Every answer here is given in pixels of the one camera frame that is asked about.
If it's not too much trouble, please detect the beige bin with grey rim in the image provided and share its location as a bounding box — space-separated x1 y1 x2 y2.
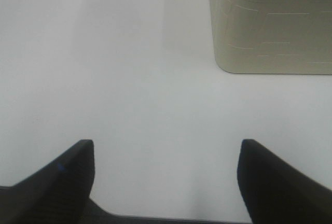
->
209 0 331 75

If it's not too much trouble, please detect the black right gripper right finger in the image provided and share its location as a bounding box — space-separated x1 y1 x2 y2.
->
238 139 331 223

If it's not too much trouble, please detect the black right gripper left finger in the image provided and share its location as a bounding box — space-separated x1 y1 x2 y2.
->
1 139 95 223

